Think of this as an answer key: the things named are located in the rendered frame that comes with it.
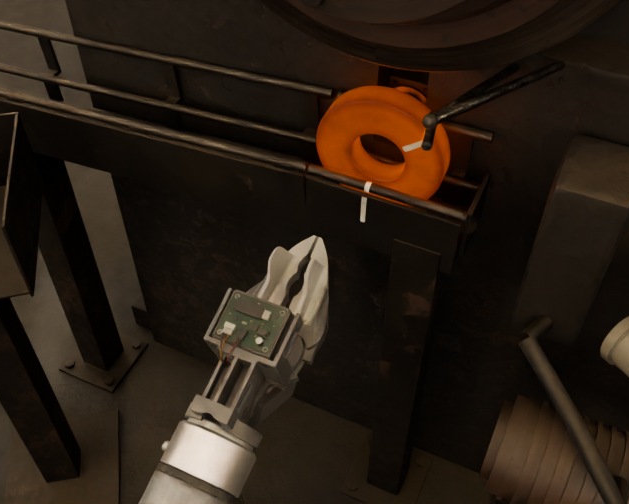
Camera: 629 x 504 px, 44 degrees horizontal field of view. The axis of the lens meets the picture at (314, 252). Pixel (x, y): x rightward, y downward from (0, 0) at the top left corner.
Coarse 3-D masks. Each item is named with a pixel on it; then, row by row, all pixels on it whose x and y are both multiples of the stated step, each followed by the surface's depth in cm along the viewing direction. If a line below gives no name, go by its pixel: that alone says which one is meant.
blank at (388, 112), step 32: (352, 96) 85; (384, 96) 83; (320, 128) 89; (352, 128) 87; (384, 128) 85; (416, 128) 83; (320, 160) 92; (352, 160) 90; (416, 160) 86; (448, 160) 87; (416, 192) 90
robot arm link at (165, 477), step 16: (160, 464) 65; (160, 480) 64; (176, 480) 63; (192, 480) 63; (144, 496) 64; (160, 496) 63; (176, 496) 63; (192, 496) 63; (208, 496) 63; (224, 496) 64
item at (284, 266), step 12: (312, 240) 77; (276, 252) 72; (288, 252) 75; (300, 252) 76; (276, 264) 73; (288, 264) 75; (300, 264) 76; (276, 276) 74; (288, 276) 75; (264, 288) 73; (276, 288) 75; (288, 288) 76; (276, 300) 74
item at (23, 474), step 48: (0, 144) 100; (0, 192) 104; (0, 240) 98; (0, 288) 92; (0, 336) 107; (0, 384) 115; (48, 384) 126; (48, 432) 127; (96, 432) 146; (48, 480) 139; (96, 480) 140
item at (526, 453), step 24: (504, 408) 92; (528, 408) 90; (552, 408) 92; (504, 432) 89; (528, 432) 88; (552, 432) 87; (600, 432) 88; (624, 432) 90; (504, 456) 88; (528, 456) 87; (552, 456) 87; (576, 456) 86; (624, 456) 85; (504, 480) 88; (528, 480) 87; (552, 480) 86; (576, 480) 86
